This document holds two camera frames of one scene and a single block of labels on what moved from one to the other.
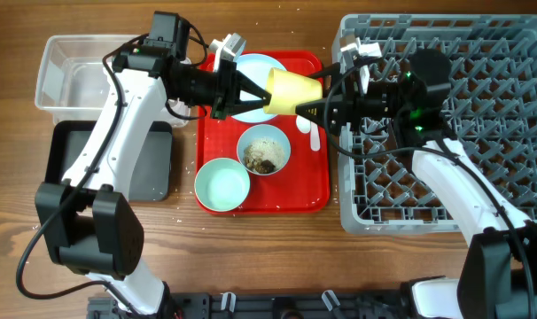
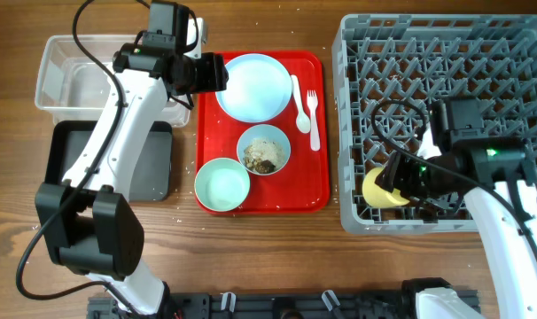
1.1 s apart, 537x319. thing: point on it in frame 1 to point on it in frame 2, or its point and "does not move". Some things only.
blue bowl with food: (263, 150) does not move
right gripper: (338, 108) to (391, 175)
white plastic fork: (315, 136) does not move
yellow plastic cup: (289, 90) to (376, 195)
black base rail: (360, 304) does not move
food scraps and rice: (264, 156) does not move
